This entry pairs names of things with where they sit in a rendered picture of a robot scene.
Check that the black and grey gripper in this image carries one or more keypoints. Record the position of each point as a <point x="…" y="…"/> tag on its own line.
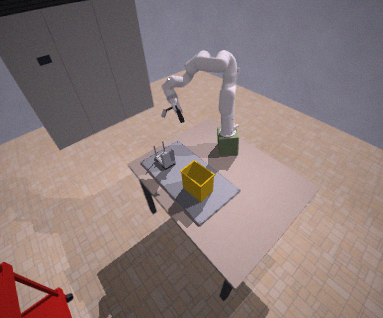
<point x="175" y="104"/>

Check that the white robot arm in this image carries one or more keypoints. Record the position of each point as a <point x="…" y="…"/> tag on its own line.
<point x="224" y="62"/>

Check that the yellow open-top bin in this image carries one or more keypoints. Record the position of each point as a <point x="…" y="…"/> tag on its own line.
<point x="199" y="176"/>

